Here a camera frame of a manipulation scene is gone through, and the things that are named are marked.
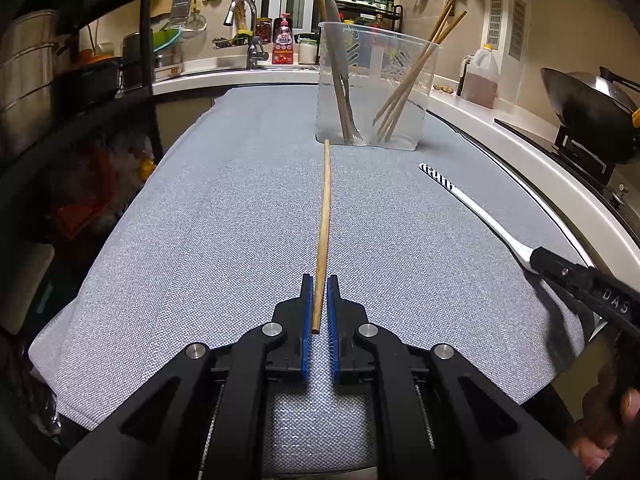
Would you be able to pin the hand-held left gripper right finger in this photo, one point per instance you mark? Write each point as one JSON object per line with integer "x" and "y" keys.
{"x": 333, "y": 330}

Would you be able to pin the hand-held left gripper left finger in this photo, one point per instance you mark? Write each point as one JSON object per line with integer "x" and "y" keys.
{"x": 307, "y": 330}

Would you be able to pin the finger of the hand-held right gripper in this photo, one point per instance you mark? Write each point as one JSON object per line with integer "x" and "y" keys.
{"x": 585, "y": 285}

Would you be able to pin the clear plastic utensil container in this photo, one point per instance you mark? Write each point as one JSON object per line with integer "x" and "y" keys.
{"x": 370, "y": 105}

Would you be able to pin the person's right hand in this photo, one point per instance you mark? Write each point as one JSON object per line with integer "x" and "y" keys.
{"x": 627, "y": 407}

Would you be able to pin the gas stove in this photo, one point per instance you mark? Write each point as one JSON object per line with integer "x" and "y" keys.
{"x": 575, "y": 160}

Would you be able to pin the grey cloth mat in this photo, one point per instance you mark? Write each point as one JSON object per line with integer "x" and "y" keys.
{"x": 200, "y": 240}

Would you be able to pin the black wok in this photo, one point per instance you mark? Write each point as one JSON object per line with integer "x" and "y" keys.
{"x": 585, "y": 105}

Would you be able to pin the cooking oil jug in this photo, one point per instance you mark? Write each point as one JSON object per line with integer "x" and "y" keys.
{"x": 480, "y": 82}

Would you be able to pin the dark sauce bottle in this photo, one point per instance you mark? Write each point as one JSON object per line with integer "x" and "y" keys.
{"x": 464, "y": 77}

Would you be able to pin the red plastic bags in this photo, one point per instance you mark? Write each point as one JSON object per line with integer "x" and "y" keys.
{"x": 100, "y": 195}

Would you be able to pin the white jar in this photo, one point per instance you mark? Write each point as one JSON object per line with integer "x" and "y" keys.
{"x": 308, "y": 52}

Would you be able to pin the chrome faucet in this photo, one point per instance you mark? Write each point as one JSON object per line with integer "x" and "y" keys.
{"x": 254, "y": 50}

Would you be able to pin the red pouch bottle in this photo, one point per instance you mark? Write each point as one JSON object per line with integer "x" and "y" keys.
{"x": 283, "y": 42}

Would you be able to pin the dish drainer tray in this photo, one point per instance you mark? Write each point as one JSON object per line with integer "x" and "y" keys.
{"x": 167, "y": 67}

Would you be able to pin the black shelf rack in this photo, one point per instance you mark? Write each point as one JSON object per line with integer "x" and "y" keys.
{"x": 145, "y": 75}

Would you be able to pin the red-filled glass jar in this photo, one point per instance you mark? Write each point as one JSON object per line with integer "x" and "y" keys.
{"x": 264, "y": 30}

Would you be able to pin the steel canister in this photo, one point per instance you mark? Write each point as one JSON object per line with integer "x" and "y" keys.
{"x": 136, "y": 65}

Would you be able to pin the green bowl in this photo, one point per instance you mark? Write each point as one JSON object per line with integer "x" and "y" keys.
{"x": 166, "y": 40}

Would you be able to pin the mesh strainer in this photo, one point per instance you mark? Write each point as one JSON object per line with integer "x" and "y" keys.
{"x": 194, "y": 25}

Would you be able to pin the black spice rack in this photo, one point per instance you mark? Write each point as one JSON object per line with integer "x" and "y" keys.
{"x": 370, "y": 2}

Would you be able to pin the black pan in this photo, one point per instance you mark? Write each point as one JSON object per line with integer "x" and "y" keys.
{"x": 90, "y": 80}

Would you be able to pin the metal grater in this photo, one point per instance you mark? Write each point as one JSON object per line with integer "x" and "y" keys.
{"x": 181, "y": 6}

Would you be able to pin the steel stockpot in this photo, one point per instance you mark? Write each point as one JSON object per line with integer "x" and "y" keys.
{"x": 27, "y": 85}

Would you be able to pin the large wall vent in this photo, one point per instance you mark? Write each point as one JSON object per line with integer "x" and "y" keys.
{"x": 517, "y": 27}

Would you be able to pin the small wall vent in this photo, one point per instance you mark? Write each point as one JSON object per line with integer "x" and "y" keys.
{"x": 497, "y": 20}

